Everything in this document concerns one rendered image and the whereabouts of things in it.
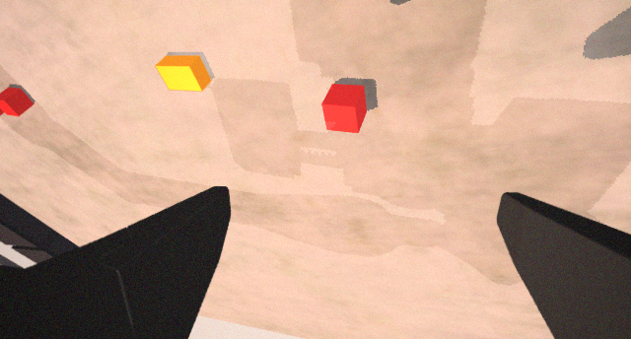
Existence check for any yellow and orange block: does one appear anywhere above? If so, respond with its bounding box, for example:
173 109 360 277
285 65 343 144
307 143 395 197
156 55 211 91

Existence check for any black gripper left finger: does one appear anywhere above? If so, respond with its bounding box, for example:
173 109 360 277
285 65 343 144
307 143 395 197
0 186 231 339

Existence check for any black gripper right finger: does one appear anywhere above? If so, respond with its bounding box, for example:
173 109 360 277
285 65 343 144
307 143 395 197
497 192 631 339

